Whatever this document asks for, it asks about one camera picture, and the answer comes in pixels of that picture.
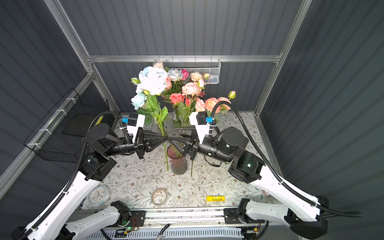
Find yellow marker pen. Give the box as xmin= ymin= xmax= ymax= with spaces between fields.
xmin=95 ymin=116 xmax=104 ymax=125

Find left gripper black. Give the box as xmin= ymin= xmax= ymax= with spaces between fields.
xmin=105 ymin=127 xmax=167 ymax=160

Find pink roses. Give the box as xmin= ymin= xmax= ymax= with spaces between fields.
xmin=153 ymin=62 xmax=212 ymax=102

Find white wire wall basket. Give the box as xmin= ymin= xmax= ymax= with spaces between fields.
xmin=153 ymin=57 xmax=222 ymax=85

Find purple glass vase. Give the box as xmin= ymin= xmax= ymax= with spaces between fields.
xmin=167 ymin=145 xmax=188 ymax=175

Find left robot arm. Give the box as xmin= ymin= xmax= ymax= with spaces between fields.
xmin=11 ymin=119 xmax=197 ymax=240

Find black wire wall basket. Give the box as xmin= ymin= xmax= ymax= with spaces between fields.
xmin=24 ymin=88 xmax=110 ymax=163

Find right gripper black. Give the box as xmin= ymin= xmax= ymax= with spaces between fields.
xmin=169 ymin=125 xmax=232 ymax=165

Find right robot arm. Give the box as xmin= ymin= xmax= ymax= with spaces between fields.
xmin=169 ymin=126 xmax=329 ymax=240

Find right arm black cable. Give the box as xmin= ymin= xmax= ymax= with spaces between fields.
xmin=209 ymin=100 xmax=363 ymax=218

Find yellow label tag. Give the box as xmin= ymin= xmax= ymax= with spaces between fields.
xmin=206 ymin=196 xmax=226 ymax=202

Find clear tape roll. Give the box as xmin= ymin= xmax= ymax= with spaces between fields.
xmin=151 ymin=188 xmax=168 ymax=207

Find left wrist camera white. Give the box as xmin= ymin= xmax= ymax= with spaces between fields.
xmin=121 ymin=113 xmax=145 ymax=143

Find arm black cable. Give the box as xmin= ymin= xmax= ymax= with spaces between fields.
xmin=16 ymin=110 xmax=133 ymax=240
xmin=209 ymin=100 xmax=363 ymax=218

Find floral table mat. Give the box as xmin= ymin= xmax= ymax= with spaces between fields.
xmin=81 ymin=112 xmax=280 ymax=210

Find light blue white rose stem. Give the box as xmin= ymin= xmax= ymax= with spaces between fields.
xmin=134 ymin=65 xmax=170 ymax=172

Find flowers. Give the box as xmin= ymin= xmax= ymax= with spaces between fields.
xmin=130 ymin=76 xmax=237 ymax=154

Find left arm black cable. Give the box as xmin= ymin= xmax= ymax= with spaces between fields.
xmin=16 ymin=110 xmax=133 ymax=240

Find black notebook in basket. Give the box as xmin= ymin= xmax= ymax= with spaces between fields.
xmin=62 ymin=114 xmax=95 ymax=137

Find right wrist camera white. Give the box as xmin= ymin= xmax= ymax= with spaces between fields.
xmin=189 ymin=112 xmax=216 ymax=144

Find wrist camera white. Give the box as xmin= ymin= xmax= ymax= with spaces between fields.
xmin=189 ymin=112 xmax=216 ymax=144
xmin=121 ymin=113 xmax=145 ymax=143

